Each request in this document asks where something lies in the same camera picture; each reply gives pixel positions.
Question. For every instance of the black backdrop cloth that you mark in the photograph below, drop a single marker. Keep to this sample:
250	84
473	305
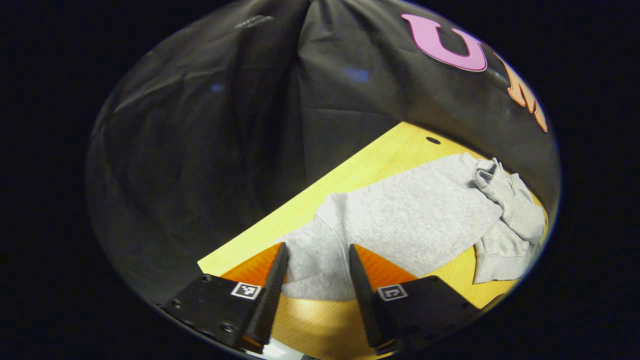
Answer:
225	150

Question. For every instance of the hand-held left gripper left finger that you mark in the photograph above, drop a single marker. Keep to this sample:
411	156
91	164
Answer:
267	310

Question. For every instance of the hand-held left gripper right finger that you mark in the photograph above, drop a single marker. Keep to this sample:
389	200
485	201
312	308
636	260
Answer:
365	310

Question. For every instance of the grey sweatshirt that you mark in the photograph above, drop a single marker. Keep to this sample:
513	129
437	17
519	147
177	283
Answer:
410	215

